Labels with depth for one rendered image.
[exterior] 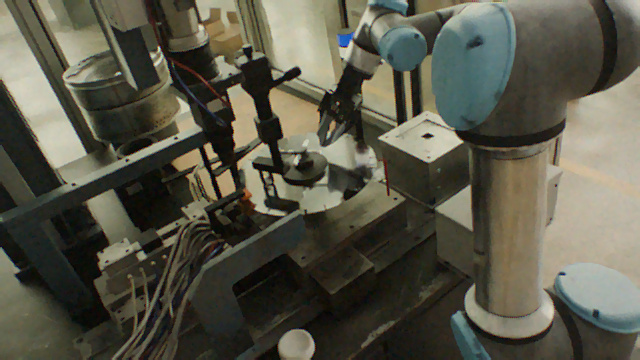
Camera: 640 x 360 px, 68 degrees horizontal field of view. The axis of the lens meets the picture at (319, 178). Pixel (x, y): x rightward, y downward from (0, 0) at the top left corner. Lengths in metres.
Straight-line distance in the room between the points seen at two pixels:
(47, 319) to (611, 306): 1.16
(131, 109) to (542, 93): 1.26
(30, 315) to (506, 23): 1.22
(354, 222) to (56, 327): 0.73
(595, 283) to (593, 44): 0.39
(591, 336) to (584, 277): 0.08
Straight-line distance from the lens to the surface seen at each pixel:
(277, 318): 1.04
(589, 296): 0.77
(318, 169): 1.06
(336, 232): 1.05
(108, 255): 1.16
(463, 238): 0.99
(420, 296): 1.04
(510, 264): 0.63
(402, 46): 0.85
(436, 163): 1.16
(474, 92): 0.47
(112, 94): 1.53
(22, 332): 1.35
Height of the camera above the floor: 1.55
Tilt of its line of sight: 35 degrees down
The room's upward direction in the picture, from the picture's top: 12 degrees counter-clockwise
